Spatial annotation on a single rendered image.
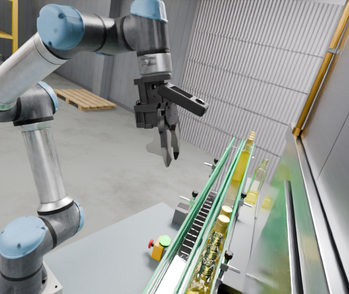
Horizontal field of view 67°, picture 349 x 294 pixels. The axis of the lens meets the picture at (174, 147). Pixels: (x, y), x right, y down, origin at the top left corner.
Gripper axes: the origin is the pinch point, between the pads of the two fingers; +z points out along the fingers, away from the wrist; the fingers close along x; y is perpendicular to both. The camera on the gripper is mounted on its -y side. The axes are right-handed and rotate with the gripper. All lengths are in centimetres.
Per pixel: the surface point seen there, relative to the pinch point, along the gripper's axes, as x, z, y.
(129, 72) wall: -445, -35, 261
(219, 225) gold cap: -9.9, 23.8, -7.9
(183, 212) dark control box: -53, 47, 20
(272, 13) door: -349, -85, -19
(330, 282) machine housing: 28.6, 4.9, -29.2
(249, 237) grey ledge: -49, 53, -12
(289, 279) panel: 21.1, 12.0, -25.3
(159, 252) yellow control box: -26, 49, 22
